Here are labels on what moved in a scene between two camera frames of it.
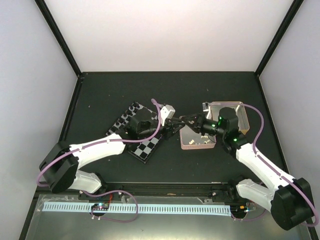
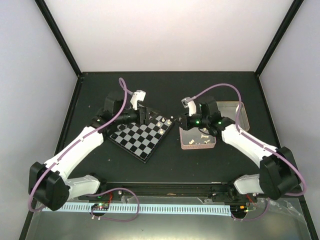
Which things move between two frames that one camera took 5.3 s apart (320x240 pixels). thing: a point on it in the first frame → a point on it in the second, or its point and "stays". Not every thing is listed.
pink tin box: (190, 139) stays
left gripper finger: (178, 128) → (153, 113)
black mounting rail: (215, 191) stays
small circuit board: (100, 206) stays
